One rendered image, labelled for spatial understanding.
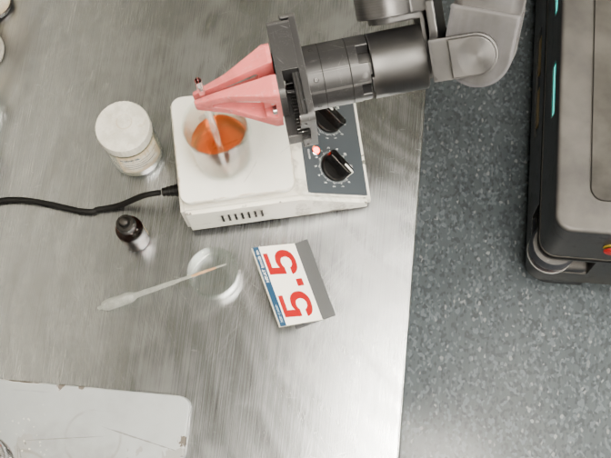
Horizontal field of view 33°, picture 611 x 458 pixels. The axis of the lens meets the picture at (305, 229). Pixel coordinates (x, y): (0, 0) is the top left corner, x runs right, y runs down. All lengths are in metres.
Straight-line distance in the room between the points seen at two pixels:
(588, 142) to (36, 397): 0.91
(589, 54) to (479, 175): 0.39
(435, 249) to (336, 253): 0.80
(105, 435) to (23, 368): 0.12
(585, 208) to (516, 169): 0.41
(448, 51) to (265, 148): 0.28
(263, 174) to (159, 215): 0.15
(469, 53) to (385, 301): 0.35
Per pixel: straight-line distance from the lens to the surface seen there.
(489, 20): 0.88
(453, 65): 0.87
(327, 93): 0.90
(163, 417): 1.11
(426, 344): 1.88
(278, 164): 1.07
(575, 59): 1.68
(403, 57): 0.90
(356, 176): 1.12
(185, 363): 1.12
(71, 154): 1.21
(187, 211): 1.09
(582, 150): 1.63
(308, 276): 1.12
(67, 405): 1.13
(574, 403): 1.90
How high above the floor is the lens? 1.84
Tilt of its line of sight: 73 degrees down
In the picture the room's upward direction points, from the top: 9 degrees counter-clockwise
